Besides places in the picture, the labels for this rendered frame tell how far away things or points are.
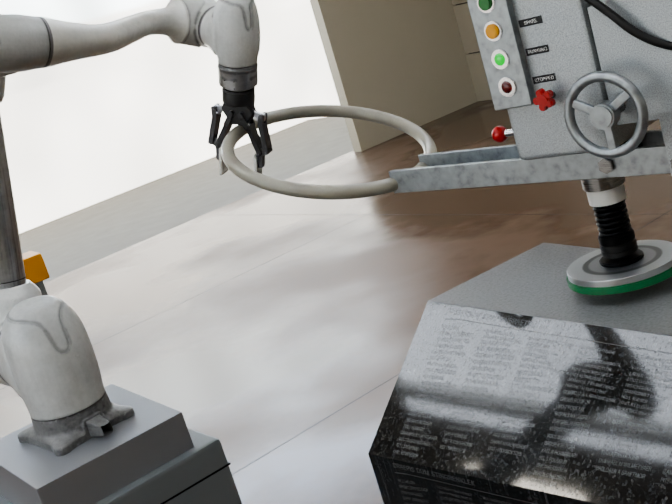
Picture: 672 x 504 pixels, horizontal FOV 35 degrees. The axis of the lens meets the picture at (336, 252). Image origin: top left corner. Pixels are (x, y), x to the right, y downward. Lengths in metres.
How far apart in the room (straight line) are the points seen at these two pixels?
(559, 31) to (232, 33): 0.80
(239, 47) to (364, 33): 7.77
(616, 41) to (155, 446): 1.13
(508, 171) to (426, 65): 8.53
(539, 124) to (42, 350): 1.02
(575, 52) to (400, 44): 8.54
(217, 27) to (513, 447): 1.11
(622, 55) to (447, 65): 8.94
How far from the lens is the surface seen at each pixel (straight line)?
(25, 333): 2.09
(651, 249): 2.11
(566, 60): 1.88
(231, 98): 2.44
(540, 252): 2.45
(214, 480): 2.16
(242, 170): 2.27
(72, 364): 2.10
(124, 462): 2.08
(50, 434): 2.16
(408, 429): 2.22
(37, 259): 3.22
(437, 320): 2.27
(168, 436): 2.11
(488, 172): 2.09
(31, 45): 2.12
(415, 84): 10.46
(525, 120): 1.95
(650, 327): 1.90
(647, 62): 1.83
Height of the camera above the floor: 1.58
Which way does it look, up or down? 14 degrees down
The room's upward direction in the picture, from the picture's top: 17 degrees counter-clockwise
